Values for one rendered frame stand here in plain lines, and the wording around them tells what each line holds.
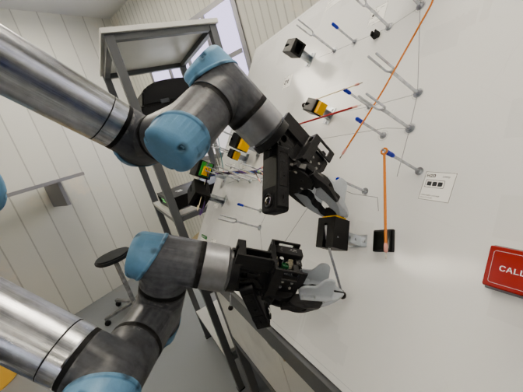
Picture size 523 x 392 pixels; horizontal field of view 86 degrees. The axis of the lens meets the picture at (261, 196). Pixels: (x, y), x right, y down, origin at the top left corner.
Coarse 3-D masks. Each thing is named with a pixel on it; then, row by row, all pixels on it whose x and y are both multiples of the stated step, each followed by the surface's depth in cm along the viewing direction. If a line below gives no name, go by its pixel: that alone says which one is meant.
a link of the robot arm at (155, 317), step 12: (144, 300) 43; (156, 300) 42; (168, 300) 43; (180, 300) 45; (132, 312) 42; (144, 312) 41; (156, 312) 42; (168, 312) 44; (180, 312) 47; (156, 324) 41; (168, 324) 43; (168, 336) 42
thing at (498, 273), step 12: (492, 252) 35; (504, 252) 34; (516, 252) 33; (492, 264) 34; (504, 264) 33; (516, 264) 33; (492, 276) 34; (504, 276) 33; (516, 276) 32; (504, 288) 33; (516, 288) 32
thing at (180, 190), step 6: (192, 180) 172; (204, 180) 159; (210, 180) 152; (180, 186) 164; (186, 186) 158; (210, 186) 142; (162, 192) 160; (174, 192) 148; (180, 192) 143; (186, 192) 138; (210, 192) 142; (162, 198) 152; (174, 198) 134; (180, 198) 135; (186, 198) 136; (180, 204) 135; (186, 204) 137
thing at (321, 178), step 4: (308, 172) 47; (312, 172) 47; (316, 172) 46; (312, 176) 46; (316, 176) 46; (320, 176) 47; (324, 176) 47; (316, 180) 47; (320, 180) 46; (324, 180) 46; (328, 180) 47; (316, 184) 48; (320, 184) 47; (324, 184) 46; (328, 184) 48; (316, 188) 49; (324, 188) 47; (328, 188) 47; (332, 188) 47; (328, 192) 48; (332, 192) 47; (332, 196) 48; (336, 196) 49; (336, 200) 48
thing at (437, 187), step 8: (432, 176) 47; (440, 176) 46; (448, 176) 45; (456, 176) 44; (424, 184) 48; (432, 184) 47; (440, 184) 46; (448, 184) 45; (424, 192) 47; (432, 192) 46; (440, 192) 45; (448, 192) 44; (432, 200) 46; (440, 200) 45; (448, 200) 44
